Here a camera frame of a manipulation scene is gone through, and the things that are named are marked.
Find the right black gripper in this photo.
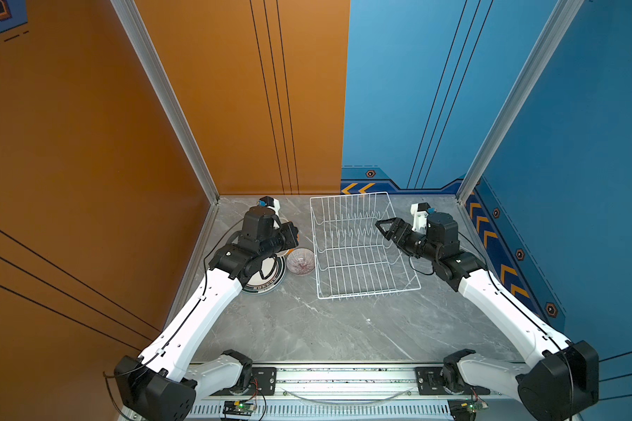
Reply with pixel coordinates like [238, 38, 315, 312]
[375, 218, 442, 263]

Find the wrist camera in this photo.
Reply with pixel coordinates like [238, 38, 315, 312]
[410, 203, 435, 234]
[257, 196, 280, 215]

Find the aluminium front rail frame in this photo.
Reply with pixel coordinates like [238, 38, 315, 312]
[117, 360, 583, 421]

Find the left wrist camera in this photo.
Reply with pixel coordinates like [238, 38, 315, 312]
[257, 196, 280, 215]

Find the right green circuit board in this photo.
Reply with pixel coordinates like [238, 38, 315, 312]
[448, 400, 489, 421]

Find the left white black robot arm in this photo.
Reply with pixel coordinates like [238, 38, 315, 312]
[105, 196, 298, 420]

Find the white ribbed bowl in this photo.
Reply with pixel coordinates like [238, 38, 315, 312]
[285, 247, 315, 275]

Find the white wire dish rack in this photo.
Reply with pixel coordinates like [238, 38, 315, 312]
[310, 192, 421, 300]

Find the left green circuit board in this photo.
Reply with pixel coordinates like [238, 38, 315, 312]
[222, 401, 257, 420]

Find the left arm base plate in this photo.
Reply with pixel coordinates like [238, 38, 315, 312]
[213, 366, 277, 397]

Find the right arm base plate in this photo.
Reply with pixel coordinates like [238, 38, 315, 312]
[414, 366, 492, 396]

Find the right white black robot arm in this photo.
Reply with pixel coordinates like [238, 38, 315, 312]
[375, 209, 600, 420]

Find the green rimmed white plate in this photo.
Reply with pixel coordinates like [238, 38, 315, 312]
[242, 255, 286, 295]

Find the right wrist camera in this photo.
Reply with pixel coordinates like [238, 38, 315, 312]
[410, 203, 435, 234]

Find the green circuit board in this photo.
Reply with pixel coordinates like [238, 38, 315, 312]
[222, 401, 257, 420]
[448, 400, 489, 421]

